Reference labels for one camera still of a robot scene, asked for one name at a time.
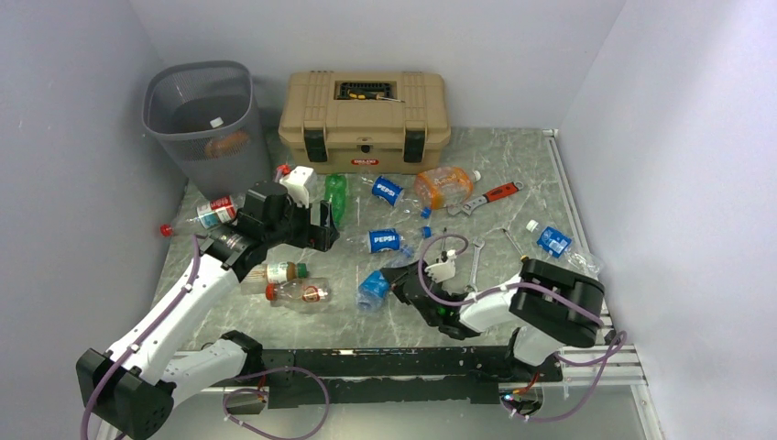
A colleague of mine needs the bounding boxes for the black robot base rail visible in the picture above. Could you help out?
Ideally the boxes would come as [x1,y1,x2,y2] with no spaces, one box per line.
[218,330,548,409]

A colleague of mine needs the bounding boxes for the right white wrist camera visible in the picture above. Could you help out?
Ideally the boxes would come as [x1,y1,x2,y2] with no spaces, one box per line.
[423,249,457,284]

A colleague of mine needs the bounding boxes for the clear bottle blue label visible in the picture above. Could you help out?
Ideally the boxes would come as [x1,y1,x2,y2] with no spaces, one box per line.
[356,245,415,312]

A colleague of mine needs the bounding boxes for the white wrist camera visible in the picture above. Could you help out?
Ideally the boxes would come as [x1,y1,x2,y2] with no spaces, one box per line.
[423,249,457,284]
[279,166,318,208]

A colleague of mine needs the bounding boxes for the orange label bottle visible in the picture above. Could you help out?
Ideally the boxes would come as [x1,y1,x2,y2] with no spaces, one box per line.
[204,129,250,159]
[413,166,482,210]

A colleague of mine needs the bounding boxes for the blue label bottle white cap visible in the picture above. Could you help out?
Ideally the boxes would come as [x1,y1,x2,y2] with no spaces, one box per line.
[525,220,604,278]

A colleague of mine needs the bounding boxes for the grey mesh waste bin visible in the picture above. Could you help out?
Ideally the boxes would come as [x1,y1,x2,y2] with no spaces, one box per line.
[141,60,273,200]

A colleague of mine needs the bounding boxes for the clear bottle red cap front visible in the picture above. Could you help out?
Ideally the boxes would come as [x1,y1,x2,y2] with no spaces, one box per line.
[265,278,333,314]

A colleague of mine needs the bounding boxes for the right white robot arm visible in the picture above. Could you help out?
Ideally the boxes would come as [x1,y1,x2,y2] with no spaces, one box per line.
[379,258,605,380]

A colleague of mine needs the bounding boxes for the silver open end wrench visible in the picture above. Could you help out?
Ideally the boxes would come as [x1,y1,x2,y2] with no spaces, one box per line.
[464,236,486,294]

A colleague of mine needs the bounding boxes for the yellow black screwdriver right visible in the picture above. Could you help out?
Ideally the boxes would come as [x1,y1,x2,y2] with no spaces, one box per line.
[501,227,529,261]

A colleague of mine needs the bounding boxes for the red label bottle by bin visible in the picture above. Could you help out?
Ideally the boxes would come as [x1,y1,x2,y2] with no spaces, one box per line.
[159,193,246,237]

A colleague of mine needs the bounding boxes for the red handled adjustable wrench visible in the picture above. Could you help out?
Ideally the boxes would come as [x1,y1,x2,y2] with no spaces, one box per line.
[446,181,524,216]

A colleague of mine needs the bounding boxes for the brown tea bottle green cap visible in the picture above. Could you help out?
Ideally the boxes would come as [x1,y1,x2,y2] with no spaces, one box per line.
[240,261,309,294]

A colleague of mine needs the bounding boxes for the tan plastic toolbox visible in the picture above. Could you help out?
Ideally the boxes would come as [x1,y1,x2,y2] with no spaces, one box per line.
[279,71,452,174]

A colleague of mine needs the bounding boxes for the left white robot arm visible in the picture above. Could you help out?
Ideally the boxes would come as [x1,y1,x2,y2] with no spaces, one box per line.
[76,181,339,439]

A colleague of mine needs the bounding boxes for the screwdriver on toolbox lid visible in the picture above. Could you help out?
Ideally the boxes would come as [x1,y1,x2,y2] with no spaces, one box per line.
[339,88,403,103]

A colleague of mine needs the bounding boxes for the pepsi bottle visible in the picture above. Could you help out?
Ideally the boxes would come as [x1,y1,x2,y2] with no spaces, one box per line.
[345,226,432,254]
[359,175,432,219]

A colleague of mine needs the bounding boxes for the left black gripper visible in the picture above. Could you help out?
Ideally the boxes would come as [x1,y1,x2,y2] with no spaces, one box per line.
[264,193,339,251]

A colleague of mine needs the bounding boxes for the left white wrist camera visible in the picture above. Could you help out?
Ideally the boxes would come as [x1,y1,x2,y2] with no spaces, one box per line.
[279,166,318,208]

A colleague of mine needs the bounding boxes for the green plastic bottle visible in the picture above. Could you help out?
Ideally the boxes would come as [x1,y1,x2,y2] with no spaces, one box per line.
[324,173,348,228]

